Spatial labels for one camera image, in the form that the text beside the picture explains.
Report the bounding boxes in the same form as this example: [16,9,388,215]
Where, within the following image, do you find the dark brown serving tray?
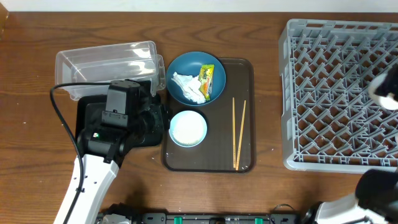
[162,58,256,173]

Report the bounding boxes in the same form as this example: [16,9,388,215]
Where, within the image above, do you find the black plastic tray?
[75,93,165,149]

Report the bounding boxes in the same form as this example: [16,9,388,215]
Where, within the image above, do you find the dark blue bowl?
[165,52,226,106]

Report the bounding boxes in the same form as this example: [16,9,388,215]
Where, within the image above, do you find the wooden chopstick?
[232,97,236,169]
[235,100,246,170]

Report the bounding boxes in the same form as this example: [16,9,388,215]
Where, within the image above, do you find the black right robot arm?
[301,65,397,224]

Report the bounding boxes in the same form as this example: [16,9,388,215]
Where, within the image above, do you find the cream paper cup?
[368,73,397,110]

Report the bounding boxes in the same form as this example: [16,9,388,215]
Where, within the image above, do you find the grey dishwasher rack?
[279,19,397,174]

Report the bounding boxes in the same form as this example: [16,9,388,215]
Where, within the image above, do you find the yellow green snack wrapper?
[198,64,215,101]

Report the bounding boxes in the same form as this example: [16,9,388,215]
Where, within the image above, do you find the clear plastic bin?
[55,40,165,95]

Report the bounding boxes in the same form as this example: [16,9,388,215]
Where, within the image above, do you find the black rail with green clips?
[94,203,301,224]

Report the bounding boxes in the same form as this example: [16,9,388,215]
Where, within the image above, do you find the crumpled white tissue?
[172,72,206,104]

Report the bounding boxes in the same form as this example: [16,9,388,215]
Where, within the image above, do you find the light blue rice bowl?
[169,110,208,147]

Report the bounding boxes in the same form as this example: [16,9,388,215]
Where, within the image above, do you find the left wooden chopstick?
[232,97,236,169]

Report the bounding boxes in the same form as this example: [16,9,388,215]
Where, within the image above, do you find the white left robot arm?
[53,80,170,223]

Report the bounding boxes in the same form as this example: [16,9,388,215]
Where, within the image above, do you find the right wooden chopstick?
[235,100,246,170]

